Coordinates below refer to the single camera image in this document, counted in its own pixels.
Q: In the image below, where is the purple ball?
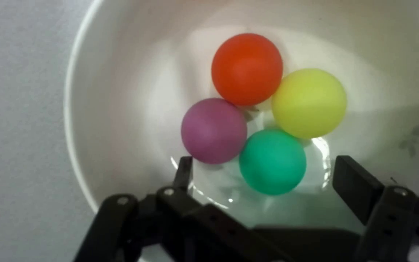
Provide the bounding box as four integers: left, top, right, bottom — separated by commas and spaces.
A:
180, 98, 247, 165

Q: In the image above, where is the orange ball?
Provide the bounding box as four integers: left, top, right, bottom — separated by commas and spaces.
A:
211, 34, 284, 107

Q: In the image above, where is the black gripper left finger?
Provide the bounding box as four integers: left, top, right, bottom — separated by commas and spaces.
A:
74, 158, 249, 262

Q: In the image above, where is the green ball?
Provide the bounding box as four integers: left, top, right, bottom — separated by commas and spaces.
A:
239, 130, 307, 195

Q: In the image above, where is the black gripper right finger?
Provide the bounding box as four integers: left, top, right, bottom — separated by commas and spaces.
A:
333, 156, 419, 262

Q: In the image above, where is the white ceramic bowl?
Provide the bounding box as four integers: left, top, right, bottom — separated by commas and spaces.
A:
66, 0, 419, 230

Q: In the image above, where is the yellow ball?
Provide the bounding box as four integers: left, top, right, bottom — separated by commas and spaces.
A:
272, 69, 348, 140

